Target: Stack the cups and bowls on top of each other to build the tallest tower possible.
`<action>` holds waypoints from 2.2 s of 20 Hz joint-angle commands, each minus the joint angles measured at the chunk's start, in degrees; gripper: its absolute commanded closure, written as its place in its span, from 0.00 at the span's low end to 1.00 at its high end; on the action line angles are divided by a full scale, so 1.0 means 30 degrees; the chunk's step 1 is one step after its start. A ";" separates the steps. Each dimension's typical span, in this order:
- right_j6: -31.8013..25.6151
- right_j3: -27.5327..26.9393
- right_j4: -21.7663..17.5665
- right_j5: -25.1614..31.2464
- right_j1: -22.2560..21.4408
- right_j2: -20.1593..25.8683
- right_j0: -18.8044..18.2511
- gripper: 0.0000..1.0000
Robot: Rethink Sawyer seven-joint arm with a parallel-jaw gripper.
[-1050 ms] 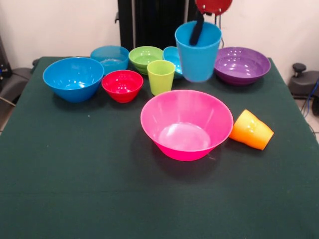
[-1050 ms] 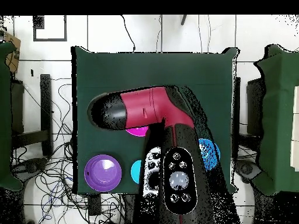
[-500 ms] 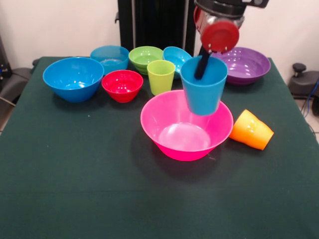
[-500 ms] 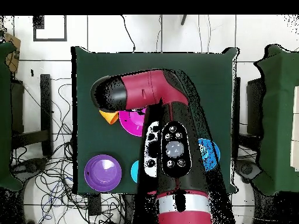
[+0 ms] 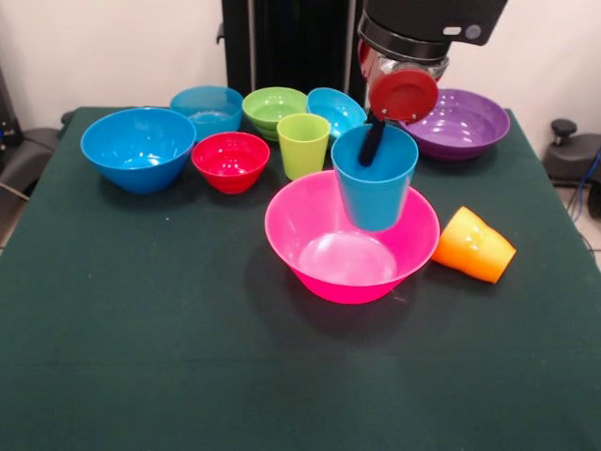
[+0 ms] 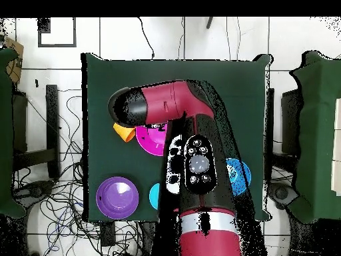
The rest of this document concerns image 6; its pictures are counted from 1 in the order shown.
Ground large pink bowl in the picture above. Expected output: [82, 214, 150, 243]
[135, 123, 169, 157]

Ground tangle of floor cables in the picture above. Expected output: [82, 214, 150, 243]
[11, 94, 139, 256]

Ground black floor marker frame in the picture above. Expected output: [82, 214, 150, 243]
[37, 17, 77, 48]

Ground orange cup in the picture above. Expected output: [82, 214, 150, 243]
[113, 122, 137, 143]

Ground black metal frame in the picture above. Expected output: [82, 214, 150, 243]
[12, 84, 61, 180]
[280, 89, 303, 155]

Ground green cloth side table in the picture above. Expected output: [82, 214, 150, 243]
[289, 50, 341, 224]
[0, 47, 27, 219]

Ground large blue bowl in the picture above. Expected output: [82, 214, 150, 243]
[225, 158, 252, 197]

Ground small cyan bowl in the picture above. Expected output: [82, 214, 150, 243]
[149, 183, 161, 211]

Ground dark green tablecloth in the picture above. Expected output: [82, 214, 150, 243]
[81, 52, 272, 223]

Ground black floor cable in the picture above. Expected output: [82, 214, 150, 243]
[137, 17, 156, 60]

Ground white stacked boxes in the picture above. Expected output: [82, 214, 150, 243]
[330, 97, 341, 197]

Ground cardboard box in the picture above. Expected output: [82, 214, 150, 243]
[2, 37, 25, 84]

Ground large purple bowl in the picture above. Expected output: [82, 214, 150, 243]
[95, 176, 140, 220]

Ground dark grey machine base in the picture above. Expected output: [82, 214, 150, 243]
[15, 179, 55, 199]
[268, 182, 298, 207]

